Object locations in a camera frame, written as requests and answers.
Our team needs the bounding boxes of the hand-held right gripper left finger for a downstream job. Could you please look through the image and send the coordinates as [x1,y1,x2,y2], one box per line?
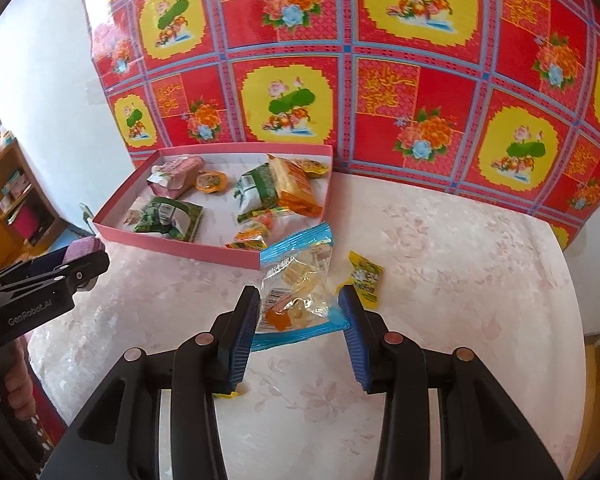
[39,285,262,480]

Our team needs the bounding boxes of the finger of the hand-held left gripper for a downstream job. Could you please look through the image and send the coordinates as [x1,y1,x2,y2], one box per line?
[0,249,76,291]
[30,251,112,292]

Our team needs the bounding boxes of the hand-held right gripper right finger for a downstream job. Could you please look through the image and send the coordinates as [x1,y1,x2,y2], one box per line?
[337,284,565,480]

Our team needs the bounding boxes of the purple pink snack packet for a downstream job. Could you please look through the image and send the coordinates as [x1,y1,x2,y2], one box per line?
[62,237,106,266]

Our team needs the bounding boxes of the yellow green snack packet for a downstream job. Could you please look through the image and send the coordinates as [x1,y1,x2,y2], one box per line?
[348,251,385,308]

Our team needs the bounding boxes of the clear blue-edged snack packet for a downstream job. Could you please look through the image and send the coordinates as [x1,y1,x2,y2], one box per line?
[252,221,351,353]

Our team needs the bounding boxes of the pale pink snack packet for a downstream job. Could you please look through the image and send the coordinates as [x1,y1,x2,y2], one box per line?
[122,199,153,233]

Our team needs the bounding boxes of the orange green snack packet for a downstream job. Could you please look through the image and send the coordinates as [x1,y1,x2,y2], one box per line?
[225,219,275,251]

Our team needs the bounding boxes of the green white snack packet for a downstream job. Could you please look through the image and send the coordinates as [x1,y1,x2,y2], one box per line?
[134,197,204,242]
[232,162,281,223]

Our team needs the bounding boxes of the pink cardboard box tray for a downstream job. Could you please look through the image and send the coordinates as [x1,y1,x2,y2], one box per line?
[92,143,334,271]

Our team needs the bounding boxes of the orange jelly cup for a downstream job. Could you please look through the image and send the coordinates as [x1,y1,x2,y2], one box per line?
[194,170,229,195]

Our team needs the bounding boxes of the long orange snack packet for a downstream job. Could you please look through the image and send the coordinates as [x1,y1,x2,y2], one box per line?
[266,154,326,217]

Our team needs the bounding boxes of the person's left hand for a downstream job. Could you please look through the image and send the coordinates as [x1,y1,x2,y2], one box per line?
[0,336,35,420]

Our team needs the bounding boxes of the pink storage box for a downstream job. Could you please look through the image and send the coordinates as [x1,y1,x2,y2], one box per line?
[12,205,41,238]

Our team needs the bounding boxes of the small yellow wrapper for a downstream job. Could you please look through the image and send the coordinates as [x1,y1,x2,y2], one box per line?
[212,382,243,401]

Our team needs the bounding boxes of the wooden shelf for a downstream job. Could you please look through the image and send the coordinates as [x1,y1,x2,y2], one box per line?
[0,132,68,261]

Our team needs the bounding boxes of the dotted cloth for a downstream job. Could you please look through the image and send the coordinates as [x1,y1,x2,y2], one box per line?
[27,400,68,461]

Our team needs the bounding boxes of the red floral printed cloth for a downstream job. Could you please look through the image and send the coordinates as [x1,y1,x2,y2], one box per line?
[82,0,600,251]

